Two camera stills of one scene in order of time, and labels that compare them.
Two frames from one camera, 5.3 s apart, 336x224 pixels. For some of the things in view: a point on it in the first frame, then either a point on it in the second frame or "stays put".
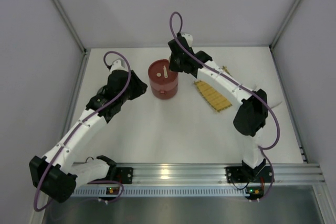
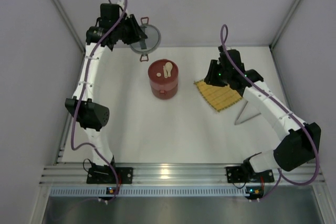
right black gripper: (175, 60) to (217, 72)
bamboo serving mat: (211, 96) stays put
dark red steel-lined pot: (164, 92) stays put
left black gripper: (137, 87) to (132, 28)
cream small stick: (165, 72) stays put
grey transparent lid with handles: (103, 93) to (148, 45)
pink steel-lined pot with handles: (164, 87) stays put
